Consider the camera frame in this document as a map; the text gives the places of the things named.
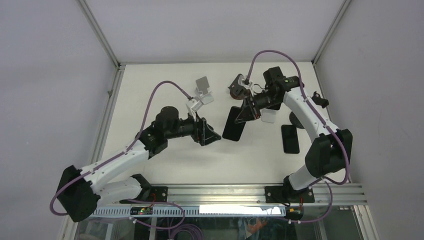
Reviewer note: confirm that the white slotted cable duct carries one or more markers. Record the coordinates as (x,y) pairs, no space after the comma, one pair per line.
(223,210)

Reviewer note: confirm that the silver phone stand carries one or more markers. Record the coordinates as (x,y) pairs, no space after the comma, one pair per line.
(268,115)
(203,91)

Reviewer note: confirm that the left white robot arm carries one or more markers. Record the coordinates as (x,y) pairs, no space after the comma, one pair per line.
(82,191)

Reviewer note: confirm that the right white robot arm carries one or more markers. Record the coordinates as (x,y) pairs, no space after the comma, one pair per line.
(330,146)

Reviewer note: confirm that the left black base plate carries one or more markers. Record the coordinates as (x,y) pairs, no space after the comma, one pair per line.
(158,194)

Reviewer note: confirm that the black round-base clamp stand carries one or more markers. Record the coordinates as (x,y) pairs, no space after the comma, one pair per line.
(318,100)

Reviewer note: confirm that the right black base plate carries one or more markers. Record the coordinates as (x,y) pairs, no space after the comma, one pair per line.
(280,194)

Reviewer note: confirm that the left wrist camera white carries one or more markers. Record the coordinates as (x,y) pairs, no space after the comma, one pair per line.
(193,105)

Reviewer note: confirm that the silver phone stand right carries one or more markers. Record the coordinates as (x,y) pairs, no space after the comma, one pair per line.
(268,115)

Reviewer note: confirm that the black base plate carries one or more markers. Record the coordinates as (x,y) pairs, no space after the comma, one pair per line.
(280,194)
(158,194)

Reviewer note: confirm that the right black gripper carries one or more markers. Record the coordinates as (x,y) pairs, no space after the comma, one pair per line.
(249,113)

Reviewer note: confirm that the black phone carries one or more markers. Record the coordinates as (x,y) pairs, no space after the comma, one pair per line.
(232,130)
(290,139)

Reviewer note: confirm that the black stand wooden base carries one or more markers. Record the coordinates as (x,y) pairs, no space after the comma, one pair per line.
(237,89)

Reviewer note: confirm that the aluminium mounting rail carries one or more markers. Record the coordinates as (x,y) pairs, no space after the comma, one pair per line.
(349,194)

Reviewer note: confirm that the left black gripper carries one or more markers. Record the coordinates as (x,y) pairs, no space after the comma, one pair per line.
(203,133)

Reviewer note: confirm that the silver phone stand left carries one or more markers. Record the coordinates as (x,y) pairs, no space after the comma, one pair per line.
(203,91)

